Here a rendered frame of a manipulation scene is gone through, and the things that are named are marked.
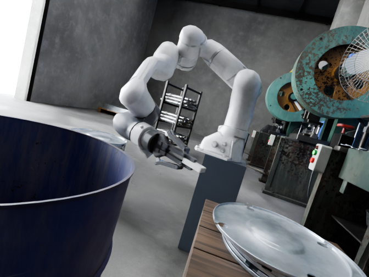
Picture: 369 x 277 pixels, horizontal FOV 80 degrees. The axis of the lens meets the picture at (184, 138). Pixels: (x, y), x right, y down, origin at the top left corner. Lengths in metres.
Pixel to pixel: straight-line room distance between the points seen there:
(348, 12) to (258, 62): 2.52
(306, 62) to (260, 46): 5.63
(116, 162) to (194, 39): 0.67
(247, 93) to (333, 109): 1.60
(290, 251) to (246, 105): 0.61
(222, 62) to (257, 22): 7.29
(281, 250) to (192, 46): 0.82
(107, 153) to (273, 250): 0.41
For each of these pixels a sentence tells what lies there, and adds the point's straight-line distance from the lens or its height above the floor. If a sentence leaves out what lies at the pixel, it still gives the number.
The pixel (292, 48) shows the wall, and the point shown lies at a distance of 8.14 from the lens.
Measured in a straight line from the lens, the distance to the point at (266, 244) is 0.52.
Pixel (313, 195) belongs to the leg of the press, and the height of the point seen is 0.37.
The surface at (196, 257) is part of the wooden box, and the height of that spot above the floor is 0.35.
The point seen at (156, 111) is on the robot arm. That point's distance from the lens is 0.84.
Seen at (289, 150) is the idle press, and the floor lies 0.51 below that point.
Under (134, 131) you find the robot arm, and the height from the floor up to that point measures 0.49.
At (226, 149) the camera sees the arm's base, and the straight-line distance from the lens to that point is 0.97.
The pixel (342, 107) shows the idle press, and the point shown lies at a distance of 2.49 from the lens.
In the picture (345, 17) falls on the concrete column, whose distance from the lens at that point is 6.89.
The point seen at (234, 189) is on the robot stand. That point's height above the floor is 0.34.
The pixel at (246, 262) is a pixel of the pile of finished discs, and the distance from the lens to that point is 0.48.
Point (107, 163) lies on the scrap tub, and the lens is 0.54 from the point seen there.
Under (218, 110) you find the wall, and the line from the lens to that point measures 7.63.
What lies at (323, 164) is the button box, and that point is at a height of 0.54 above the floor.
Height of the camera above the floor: 0.60
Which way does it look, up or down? 6 degrees down
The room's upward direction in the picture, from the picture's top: 16 degrees clockwise
